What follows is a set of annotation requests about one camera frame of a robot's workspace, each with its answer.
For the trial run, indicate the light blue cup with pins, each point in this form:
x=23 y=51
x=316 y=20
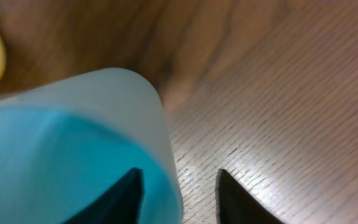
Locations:
x=64 y=144

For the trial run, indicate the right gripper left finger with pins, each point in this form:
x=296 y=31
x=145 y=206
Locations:
x=121 y=203

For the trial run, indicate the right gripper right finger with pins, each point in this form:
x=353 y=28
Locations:
x=234 y=205

